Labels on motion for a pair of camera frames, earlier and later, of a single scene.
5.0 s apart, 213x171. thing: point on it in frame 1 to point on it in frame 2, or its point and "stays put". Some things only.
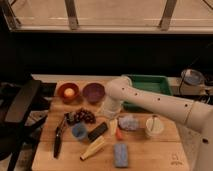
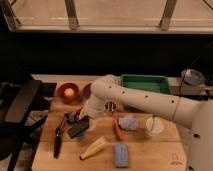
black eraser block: x=97 y=131 to x=79 y=127
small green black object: x=70 y=116 stays put
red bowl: x=69 y=100 stays put
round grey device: x=192 y=77 stays put
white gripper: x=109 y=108 to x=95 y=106
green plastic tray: x=148 y=83 stays put
